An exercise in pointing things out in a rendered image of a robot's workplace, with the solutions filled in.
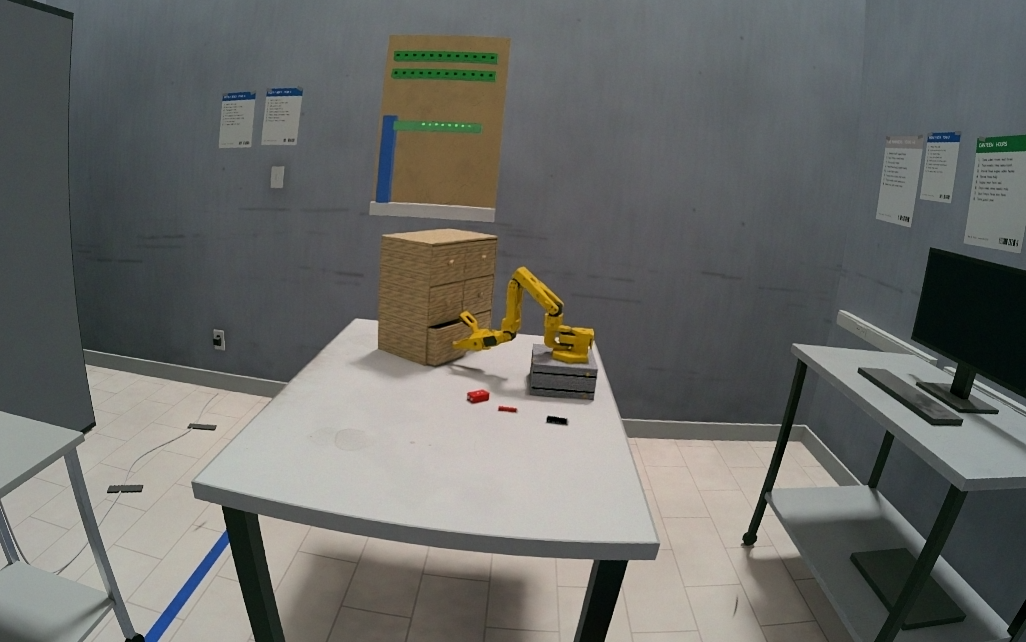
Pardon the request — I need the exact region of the wooden chest of drawers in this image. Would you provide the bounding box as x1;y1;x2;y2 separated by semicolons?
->
378;229;498;366

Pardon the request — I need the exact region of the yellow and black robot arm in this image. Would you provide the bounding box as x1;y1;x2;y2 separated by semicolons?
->
481;267;592;364

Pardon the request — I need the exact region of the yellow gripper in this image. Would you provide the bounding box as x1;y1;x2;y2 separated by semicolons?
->
452;311;491;351

